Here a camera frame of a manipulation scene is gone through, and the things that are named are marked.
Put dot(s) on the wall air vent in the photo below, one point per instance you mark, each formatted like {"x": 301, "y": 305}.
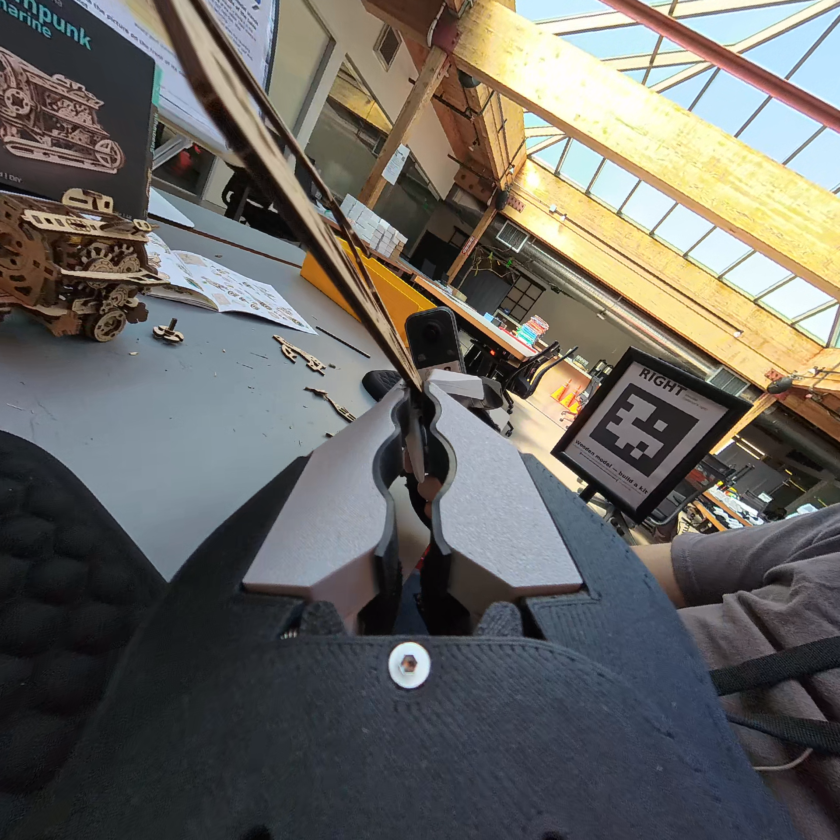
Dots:
{"x": 512, "y": 236}

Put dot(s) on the black model kit box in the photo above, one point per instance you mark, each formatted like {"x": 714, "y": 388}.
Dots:
{"x": 131, "y": 98}

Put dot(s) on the wooden part with grid end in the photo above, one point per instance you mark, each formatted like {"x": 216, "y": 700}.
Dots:
{"x": 331, "y": 405}

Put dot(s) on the stack of white boxes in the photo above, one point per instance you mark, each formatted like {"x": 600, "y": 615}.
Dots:
{"x": 374, "y": 226}

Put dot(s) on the yellow plastic bin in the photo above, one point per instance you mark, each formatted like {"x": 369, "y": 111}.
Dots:
{"x": 403, "y": 298}

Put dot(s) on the black office chairs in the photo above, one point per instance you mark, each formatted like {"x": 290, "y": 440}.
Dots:
{"x": 531, "y": 374}

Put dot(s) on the long wooden desk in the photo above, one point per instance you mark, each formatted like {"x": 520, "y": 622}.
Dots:
{"x": 479, "y": 315}

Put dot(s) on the white paper notice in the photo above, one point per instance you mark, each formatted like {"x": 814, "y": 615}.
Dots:
{"x": 396, "y": 164}

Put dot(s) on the black framed marker sign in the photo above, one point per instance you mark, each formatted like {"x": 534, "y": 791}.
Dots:
{"x": 656, "y": 426}

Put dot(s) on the instruction poster board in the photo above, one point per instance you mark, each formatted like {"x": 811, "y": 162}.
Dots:
{"x": 253, "y": 33}

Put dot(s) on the orange traffic cones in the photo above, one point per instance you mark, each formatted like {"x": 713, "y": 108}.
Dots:
{"x": 559, "y": 394}

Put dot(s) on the laser-cut plywood parts sheet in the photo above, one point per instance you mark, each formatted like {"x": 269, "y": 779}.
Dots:
{"x": 290, "y": 197}

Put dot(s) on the silver air duct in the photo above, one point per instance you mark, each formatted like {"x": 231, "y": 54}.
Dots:
{"x": 577, "y": 275}

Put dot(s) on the person's right forearm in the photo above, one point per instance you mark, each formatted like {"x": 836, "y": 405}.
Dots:
{"x": 656, "y": 571}

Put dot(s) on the person's right hand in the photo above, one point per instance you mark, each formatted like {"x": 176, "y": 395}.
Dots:
{"x": 430, "y": 492}

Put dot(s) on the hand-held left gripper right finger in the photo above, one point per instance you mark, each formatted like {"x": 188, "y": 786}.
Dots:
{"x": 512, "y": 525}

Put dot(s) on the stack of colourful packets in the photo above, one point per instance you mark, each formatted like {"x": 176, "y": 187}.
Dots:
{"x": 533, "y": 331}

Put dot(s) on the curved wooden part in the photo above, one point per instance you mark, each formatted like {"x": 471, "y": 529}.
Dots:
{"x": 298, "y": 354}

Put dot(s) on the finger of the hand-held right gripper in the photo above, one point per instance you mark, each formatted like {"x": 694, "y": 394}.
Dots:
{"x": 459, "y": 384}

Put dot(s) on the assembly instruction booklet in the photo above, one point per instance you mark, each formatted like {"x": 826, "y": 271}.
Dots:
{"x": 229, "y": 295}

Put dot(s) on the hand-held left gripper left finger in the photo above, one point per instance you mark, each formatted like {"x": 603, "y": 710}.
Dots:
{"x": 315, "y": 525}

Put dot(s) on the wooden submarine model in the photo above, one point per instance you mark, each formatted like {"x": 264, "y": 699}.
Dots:
{"x": 72, "y": 262}

